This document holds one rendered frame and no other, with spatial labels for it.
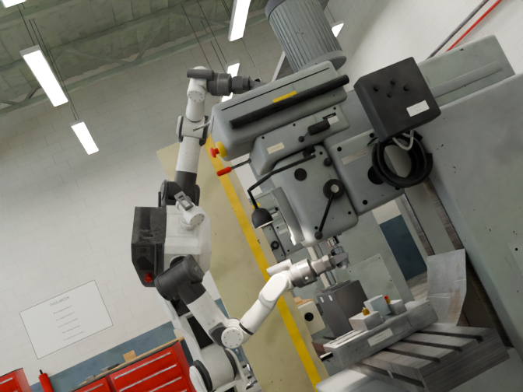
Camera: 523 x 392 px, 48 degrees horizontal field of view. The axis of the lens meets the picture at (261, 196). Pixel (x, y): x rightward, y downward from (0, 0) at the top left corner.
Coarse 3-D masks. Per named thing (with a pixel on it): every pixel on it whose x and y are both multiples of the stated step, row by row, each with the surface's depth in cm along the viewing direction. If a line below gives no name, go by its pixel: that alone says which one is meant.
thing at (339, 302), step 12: (336, 288) 236; (348, 288) 234; (360, 288) 235; (324, 300) 245; (336, 300) 233; (348, 300) 233; (360, 300) 234; (324, 312) 251; (336, 312) 238; (348, 312) 232; (360, 312) 233; (336, 324) 243; (348, 324) 231
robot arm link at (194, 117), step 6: (192, 108) 231; (198, 108) 231; (204, 108) 236; (186, 114) 238; (192, 114) 234; (198, 114) 234; (186, 120) 239; (192, 120) 237; (198, 120) 238; (204, 120) 240; (186, 126) 238; (192, 126) 239; (198, 126) 239; (186, 132) 240; (192, 132) 240; (198, 132) 240; (204, 132) 240; (204, 138) 243
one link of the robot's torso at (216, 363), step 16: (160, 304) 252; (176, 320) 244; (192, 320) 248; (192, 336) 242; (208, 336) 250; (192, 352) 248; (208, 352) 242; (224, 352) 245; (208, 368) 240; (224, 368) 242; (208, 384) 239
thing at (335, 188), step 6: (330, 180) 202; (336, 180) 202; (324, 186) 202; (330, 186) 201; (336, 186) 201; (342, 186) 202; (324, 192) 202; (330, 192) 201; (336, 192) 201; (342, 192) 202; (330, 198) 200; (336, 198) 201; (330, 204) 200; (324, 216) 199; (324, 222) 198; (318, 234) 196
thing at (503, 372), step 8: (512, 352) 196; (512, 360) 195; (520, 360) 195; (496, 368) 194; (504, 368) 194; (512, 368) 194; (520, 368) 195; (480, 376) 193; (488, 376) 193; (496, 376) 193; (504, 376) 194; (512, 376) 194; (520, 376) 194; (464, 384) 191; (472, 384) 192; (480, 384) 192; (488, 384) 192; (496, 384) 193; (504, 384) 193; (512, 384) 193; (520, 384) 194
